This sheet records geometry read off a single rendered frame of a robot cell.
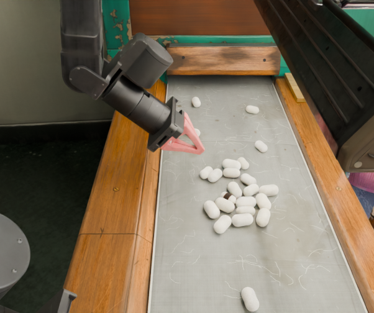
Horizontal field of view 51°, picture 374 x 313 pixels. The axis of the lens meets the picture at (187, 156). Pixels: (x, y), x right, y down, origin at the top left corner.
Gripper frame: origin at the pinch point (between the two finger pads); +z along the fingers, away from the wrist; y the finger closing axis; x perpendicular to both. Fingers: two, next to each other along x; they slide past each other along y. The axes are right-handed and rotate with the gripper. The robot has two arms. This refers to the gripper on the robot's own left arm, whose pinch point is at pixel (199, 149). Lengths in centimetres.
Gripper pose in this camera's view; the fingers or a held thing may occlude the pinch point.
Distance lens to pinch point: 71.4
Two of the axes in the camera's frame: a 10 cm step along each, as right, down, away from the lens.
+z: 7.5, 5.3, 3.9
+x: -6.6, 6.1, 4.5
